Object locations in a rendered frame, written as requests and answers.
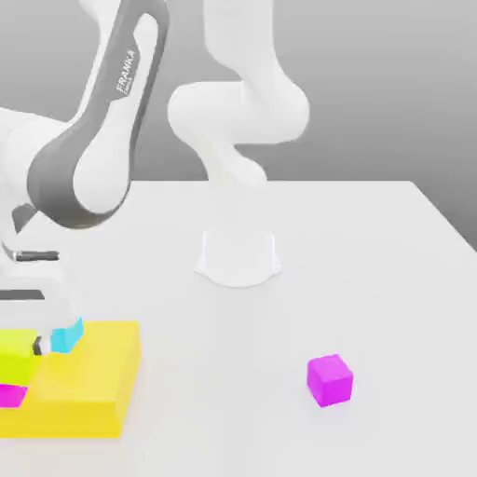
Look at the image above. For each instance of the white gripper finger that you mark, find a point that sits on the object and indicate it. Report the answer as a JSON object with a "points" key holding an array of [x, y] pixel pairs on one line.
{"points": [[45, 343]]}

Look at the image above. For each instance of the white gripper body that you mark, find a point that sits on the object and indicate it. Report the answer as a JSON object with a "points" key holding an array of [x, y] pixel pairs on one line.
{"points": [[56, 294]]}

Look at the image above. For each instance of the small cyan cube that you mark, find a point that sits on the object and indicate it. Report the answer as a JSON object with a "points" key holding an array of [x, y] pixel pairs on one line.
{"points": [[66, 337]]}

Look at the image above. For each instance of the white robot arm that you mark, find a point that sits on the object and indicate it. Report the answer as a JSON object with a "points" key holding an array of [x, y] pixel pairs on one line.
{"points": [[111, 111]]}

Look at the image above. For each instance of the small lime cube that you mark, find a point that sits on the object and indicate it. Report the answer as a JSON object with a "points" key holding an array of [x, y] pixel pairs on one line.
{"points": [[16, 357]]}

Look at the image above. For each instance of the small magenta cube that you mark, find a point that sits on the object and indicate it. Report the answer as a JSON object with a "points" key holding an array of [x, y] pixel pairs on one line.
{"points": [[329, 380], [10, 395]]}

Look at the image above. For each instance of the large yellow box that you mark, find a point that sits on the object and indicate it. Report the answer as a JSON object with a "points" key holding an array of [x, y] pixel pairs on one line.
{"points": [[82, 384]]}

